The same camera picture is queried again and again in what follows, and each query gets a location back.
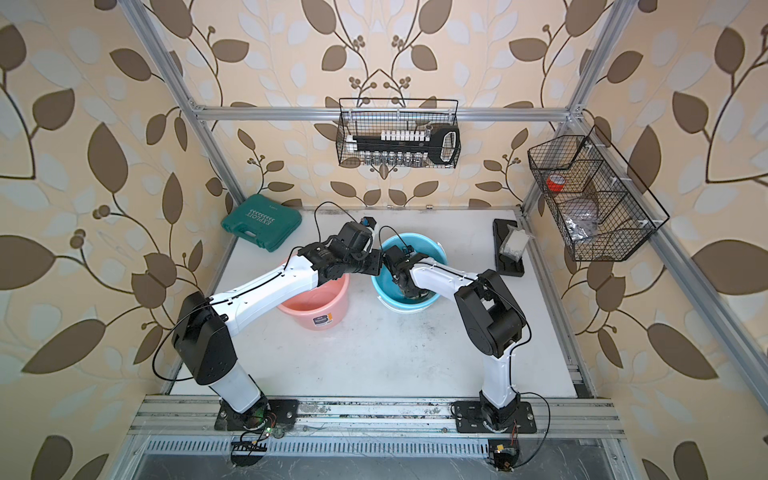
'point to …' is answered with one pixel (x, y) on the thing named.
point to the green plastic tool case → (266, 220)
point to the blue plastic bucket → (388, 291)
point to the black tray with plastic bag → (505, 265)
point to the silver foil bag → (581, 225)
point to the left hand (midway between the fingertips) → (380, 256)
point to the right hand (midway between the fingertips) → (427, 282)
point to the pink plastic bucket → (321, 307)
